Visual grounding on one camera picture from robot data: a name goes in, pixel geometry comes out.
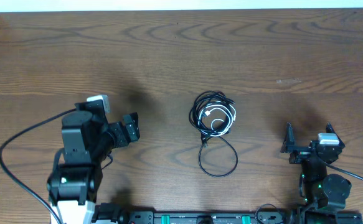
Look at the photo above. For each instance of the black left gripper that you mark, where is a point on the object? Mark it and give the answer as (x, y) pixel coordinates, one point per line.
(133, 128)

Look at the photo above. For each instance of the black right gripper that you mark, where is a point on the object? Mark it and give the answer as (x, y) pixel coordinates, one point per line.
(289, 144)

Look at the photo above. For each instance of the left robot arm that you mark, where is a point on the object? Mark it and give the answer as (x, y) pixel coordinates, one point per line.
(77, 170)

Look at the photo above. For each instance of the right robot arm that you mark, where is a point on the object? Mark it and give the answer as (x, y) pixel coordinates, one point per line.
(324, 194)

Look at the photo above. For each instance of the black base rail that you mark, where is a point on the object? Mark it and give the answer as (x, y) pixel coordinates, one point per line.
(218, 217)

